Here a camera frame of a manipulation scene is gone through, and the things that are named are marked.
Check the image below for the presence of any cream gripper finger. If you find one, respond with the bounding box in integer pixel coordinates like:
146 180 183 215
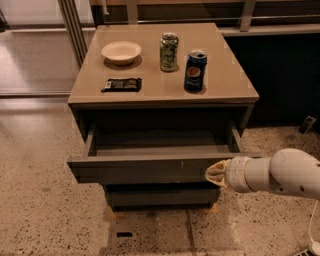
205 174 225 187
206 160 229 175

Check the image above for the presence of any grey top drawer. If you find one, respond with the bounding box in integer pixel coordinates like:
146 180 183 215
68 124 259 185

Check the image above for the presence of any grey drawer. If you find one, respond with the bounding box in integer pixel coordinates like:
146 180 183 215
103 182 220 210
68 124 259 185

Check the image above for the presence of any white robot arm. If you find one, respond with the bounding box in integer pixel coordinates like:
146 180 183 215
205 148 320 200

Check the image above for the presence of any grey drawer cabinet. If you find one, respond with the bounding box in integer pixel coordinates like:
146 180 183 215
67 22 260 212

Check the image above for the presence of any grey lower drawer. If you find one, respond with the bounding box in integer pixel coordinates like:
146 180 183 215
103 182 220 210

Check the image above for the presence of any small dark floor object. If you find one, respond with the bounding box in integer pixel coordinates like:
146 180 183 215
298 115 317 134

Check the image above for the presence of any blue Pepsi can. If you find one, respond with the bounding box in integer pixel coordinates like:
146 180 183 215
184 50 207 92

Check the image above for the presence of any green soda can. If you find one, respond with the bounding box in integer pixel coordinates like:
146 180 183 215
160 32 179 72

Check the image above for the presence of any black snack packet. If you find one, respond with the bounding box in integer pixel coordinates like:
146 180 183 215
101 78 142 92

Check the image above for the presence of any white bowl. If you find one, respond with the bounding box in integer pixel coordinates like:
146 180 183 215
101 41 141 65

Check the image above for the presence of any white cable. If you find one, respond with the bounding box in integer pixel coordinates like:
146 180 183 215
307 199 320 256

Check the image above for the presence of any metal railing frame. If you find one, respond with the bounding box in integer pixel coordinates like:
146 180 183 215
58 0 320 67

